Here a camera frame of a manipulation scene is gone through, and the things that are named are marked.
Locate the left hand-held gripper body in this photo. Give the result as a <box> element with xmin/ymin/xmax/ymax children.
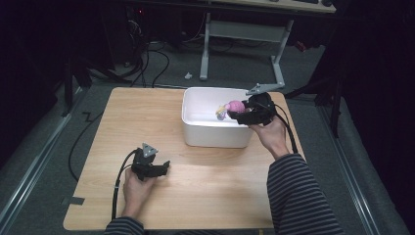
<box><xmin>130</xmin><ymin>142</ymin><xmax>160</xmax><ymax>182</ymax></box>

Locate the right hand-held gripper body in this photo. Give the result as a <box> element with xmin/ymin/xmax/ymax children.
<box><xmin>246</xmin><ymin>82</ymin><xmax>285</xmax><ymax>126</ymax></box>

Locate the pink ball rope toy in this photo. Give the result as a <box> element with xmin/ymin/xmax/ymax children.
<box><xmin>214</xmin><ymin>99</ymin><xmax>247</xmax><ymax>121</ymax></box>

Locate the white plastic bin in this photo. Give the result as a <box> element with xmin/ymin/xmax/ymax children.
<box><xmin>181</xmin><ymin>86</ymin><xmax>260</xmax><ymax>149</ymax></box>

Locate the person's right hand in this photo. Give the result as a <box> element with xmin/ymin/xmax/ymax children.
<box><xmin>249</xmin><ymin>116</ymin><xmax>292</xmax><ymax>161</ymax></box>

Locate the person's left hand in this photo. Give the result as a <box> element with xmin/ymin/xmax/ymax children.
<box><xmin>121</xmin><ymin>169</ymin><xmax>157</xmax><ymax>219</ymax></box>

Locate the dark metal stand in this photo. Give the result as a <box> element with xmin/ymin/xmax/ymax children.
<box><xmin>61</xmin><ymin>53</ymin><xmax>93</xmax><ymax>118</ymax></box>
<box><xmin>283</xmin><ymin>72</ymin><xmax>345</xmax><ymax>138</ymax></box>

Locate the desk with white legs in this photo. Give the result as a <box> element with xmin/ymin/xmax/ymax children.
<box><xmin>199</xmin><ymin>0</ymin><xmax>337</xmax><ymax>89</ymax></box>

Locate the grey tape strip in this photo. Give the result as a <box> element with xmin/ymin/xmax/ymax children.
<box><xmin>61</xmin><ymin>196</ymin><xmax>86</xmax><ymax>207</ymax></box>

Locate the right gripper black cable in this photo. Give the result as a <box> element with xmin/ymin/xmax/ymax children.
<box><xmin>273</xmin><ymin>103</ymin><xmax>299</xmax><ymax>155</ymax></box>

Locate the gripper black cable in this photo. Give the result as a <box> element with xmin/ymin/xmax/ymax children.
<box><xmin>111</xmin><ymin>149</ymin><xmax>139</xmax><ymax>221</ymax></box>
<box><xmin>273</xmin><ymin>103</ymin><xmax>299</xmax><ymax>155</ymax></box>

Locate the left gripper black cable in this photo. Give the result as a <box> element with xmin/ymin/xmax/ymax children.
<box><xmin>111</xmin><ymin>149</ymin><xmax>139</xmax><ymax>221</ymax></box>

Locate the black floor cable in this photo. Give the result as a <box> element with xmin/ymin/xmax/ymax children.
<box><xmin>68</xmin><ymin>111</ymin><xmax>105</xmax><ymax>182</ymax></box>

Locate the bundle of black cables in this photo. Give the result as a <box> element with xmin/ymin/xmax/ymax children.
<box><xmin>121</xmin><ymin>6</ymin><xmax>171</xmax><ymax>88</ymax></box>

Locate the metal floor rail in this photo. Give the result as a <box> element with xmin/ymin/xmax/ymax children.
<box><xmin>0</xmin><ymin>87</ymin><xmax>86</xmax><ymax>231</ymax></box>
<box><xmin>317</xmin><ymin>104</ymin><xmax>382</xmax><ymax>235</ymax></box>

